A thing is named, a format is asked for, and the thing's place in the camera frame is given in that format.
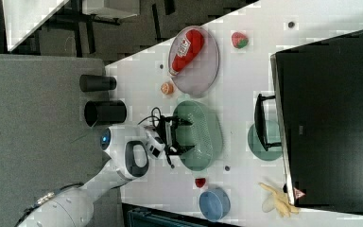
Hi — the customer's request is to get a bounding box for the red strawberry toy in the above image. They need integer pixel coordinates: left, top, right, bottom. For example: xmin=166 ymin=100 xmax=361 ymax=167
xmin=232 ymin=32 xmax=249 ymax=49

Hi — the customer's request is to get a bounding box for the black toaster oven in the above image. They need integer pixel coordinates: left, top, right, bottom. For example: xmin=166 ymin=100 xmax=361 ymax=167
xmin=254 ymin=29 xmax=363 ymax=215

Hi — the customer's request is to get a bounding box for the teal crate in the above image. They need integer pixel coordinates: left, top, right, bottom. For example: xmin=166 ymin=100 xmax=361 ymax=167
xmin=126 ymin=208 xmax=216 ymax=227

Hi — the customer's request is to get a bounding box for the green oval strainer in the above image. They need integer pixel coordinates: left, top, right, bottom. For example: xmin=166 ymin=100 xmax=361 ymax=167
xmin=173 ymin=100 xmax=223 ymax=171

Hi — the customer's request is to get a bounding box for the peeled banana toy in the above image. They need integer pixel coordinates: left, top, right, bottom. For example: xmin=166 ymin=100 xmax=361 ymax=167
xmin=259 ymin=183 xmax=300 ymax=218

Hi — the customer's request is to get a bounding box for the blue bowl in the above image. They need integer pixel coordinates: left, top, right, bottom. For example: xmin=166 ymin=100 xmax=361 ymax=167
xmin=199 ymin=187 xmax=231 ymax=222

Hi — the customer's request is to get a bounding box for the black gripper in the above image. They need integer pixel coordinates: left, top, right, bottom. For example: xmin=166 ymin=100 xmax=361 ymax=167
xmin=157 ymin=115 xmax=195 ymax=155

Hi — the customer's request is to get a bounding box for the red ketchup bottle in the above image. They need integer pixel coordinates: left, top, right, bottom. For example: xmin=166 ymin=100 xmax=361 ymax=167
xmin=170 ymin=29 xmax=205 ymax=76

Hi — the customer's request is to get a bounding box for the small black cylinder cup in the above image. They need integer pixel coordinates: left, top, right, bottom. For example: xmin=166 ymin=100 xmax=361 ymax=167
xmin=79 ymin=75 xmax=117 ymax=92

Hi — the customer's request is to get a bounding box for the large black cylinder cup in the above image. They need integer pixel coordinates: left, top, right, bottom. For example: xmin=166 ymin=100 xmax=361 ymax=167
xmin=84 ymin=100 xmax=127 ymax=127

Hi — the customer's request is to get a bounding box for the small red toy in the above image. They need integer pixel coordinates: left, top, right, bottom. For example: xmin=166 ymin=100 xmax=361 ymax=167
xmin=195 ymin=178 xmax=206 ymax=188

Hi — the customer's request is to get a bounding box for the grey round plate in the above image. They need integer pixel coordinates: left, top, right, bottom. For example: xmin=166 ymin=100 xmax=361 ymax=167
xmin=167 ymin=26 xmax=219 ymax=96

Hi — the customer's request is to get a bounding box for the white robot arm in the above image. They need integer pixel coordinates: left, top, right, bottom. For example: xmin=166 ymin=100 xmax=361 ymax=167
xmin=15 ymin=116 xmax=192 ymax=227

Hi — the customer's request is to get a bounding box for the green cup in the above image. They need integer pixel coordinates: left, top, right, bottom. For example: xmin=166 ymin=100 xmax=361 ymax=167
xmin=248 ymin=121 xmax=283 ymax=162

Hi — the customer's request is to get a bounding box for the orange slice toy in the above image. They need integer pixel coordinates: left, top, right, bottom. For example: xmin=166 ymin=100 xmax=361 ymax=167
xmin=161 ymin=82 xmax=174 ymax=96

